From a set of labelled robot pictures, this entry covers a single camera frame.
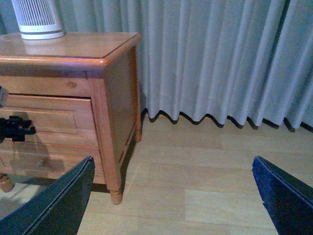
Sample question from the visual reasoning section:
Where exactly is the wooden nightstand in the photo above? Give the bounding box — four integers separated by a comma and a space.
0, 32, 141, 205

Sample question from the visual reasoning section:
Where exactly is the white cylindrical air purifier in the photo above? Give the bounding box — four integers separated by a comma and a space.
12, 0, 65, 40

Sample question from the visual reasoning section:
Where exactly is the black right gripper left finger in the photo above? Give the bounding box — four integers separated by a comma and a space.
0, 156, 95, 235

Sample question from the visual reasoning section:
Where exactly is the wooden drawer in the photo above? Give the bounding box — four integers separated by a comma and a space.
0, 141, 103, 182
0, 94, 98, 148

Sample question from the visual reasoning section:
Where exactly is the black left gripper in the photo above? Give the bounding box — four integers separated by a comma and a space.
0, 116, 36, 142

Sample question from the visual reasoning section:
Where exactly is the grey curtain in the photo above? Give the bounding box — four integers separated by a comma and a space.
0, 0, 313, 130

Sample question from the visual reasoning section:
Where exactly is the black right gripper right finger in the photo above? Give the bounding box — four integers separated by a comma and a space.
252, 156, 313, 235

